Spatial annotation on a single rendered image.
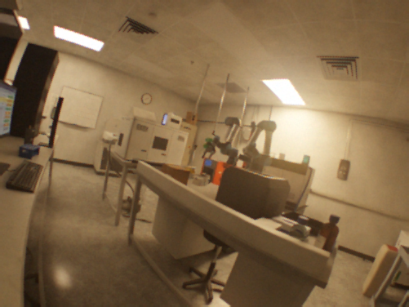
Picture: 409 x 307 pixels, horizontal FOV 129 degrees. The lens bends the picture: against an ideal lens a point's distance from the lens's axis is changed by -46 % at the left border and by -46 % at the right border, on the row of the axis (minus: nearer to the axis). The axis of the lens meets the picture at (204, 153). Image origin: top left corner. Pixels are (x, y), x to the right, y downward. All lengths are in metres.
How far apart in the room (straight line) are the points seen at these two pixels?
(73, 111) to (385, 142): 7.09
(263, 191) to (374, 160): 3.26
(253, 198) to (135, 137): 1.57
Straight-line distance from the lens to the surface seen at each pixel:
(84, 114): 5.11
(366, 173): 4.11
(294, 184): 3.06
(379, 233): 4.26
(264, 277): 1.27
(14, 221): 0.73
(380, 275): 2.84
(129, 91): 5.41
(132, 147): 2.26
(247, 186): 1.25
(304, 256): 0.82
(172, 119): 2.48
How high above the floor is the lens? 1.28
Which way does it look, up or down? 1 degrees down
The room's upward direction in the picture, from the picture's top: 15 degrees clockwise
